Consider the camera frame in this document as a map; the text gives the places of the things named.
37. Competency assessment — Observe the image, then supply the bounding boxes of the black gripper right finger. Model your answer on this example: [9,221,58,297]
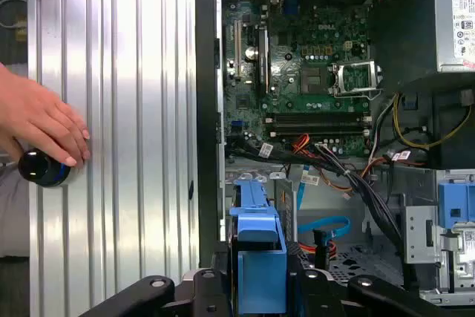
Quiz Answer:
[298,268,446,317]

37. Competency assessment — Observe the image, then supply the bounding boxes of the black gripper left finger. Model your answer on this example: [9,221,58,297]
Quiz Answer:
[79,267,228,317]

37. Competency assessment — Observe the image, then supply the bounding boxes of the hard disk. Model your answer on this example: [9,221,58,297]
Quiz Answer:
[226,172,300,316]

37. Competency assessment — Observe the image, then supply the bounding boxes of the round black tool blue ring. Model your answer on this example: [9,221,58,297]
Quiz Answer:
[17,148,72,188]

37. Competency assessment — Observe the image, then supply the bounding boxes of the black RAM slot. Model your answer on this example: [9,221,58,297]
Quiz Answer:
[263,118,373,126]
[263,131,373,140]
[263,111,373,120]
[263,125,373,133]

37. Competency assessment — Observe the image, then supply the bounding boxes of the white expansion slot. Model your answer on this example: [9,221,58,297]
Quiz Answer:
[232,19,243,77]

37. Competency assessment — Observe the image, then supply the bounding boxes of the person's hand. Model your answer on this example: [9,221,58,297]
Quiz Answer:
[0,61,93,168]

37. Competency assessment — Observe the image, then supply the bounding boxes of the silver perforated drive cage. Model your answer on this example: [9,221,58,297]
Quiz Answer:
[403,168,475,305]

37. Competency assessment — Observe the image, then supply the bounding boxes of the blue drive latch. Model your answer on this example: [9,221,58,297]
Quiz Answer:
[437,180,475,229]

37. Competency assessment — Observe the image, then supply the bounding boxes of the metal locking lever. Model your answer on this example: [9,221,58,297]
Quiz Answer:
[332,86,384,99]

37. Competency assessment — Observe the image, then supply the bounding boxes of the silver socket cover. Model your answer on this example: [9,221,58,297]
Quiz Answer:
[332,61,379,96]

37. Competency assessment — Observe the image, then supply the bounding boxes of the black PC case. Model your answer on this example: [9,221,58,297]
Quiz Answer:
[193,0,475,317]

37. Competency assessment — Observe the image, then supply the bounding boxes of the green motherboard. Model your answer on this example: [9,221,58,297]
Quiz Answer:
[221,0,383,164]

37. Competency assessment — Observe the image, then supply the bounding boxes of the grey power supply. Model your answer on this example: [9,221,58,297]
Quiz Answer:
[365,0,475,94]

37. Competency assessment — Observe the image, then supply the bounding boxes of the blue flat disk wire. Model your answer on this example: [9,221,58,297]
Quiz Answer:
[295,165,352,249]

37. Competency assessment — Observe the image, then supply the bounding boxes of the thick black cable bundle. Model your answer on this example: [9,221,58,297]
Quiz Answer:
[225,134,404,258]

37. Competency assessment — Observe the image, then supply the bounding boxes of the thin orange wire white plug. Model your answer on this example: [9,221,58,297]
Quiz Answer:
[318,174,376,200]

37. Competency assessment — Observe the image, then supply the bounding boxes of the yellow and black wires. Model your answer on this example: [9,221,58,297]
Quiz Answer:
[392,92,473,151]

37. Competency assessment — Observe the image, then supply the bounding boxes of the blue plastic cable clip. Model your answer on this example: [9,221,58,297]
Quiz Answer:
[402,93,419,111]

